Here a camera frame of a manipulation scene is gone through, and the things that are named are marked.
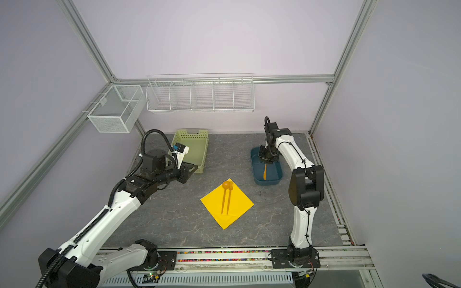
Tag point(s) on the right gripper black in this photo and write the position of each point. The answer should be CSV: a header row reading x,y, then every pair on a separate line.
x,y
263,158

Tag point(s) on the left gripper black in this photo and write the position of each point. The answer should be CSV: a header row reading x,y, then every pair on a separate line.
x,y
184,172

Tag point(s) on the orange plastic knife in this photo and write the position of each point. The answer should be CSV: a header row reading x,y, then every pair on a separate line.
x,y
265,172

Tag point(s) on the orange plastic spoon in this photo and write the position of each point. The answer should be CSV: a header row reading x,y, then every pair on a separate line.
x,y
226,186

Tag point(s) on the orange plastic fork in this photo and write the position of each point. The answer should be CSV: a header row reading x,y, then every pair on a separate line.
x,y
230,189

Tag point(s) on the yellow paper napkin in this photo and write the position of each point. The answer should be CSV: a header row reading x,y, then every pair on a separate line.
x,y
227,203

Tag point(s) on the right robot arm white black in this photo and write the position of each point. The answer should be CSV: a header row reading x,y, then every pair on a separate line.
x,y
306,191

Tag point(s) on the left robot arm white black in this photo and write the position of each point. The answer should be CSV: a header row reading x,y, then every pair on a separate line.
x,y
75,263

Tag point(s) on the dark teal plastic bin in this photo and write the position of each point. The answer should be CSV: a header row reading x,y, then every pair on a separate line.
x,y
274,171

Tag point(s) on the green perforated plastic basket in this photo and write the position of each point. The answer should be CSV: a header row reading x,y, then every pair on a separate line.
x,y
197,140

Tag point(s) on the white wire shelf rack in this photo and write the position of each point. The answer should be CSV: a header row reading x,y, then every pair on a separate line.
x,y
202,92

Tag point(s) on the white mesh wall basket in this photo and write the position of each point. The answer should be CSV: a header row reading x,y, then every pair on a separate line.
x,y
118,109

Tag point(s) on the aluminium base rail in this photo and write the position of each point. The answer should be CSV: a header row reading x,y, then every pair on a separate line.
x,y
220,266

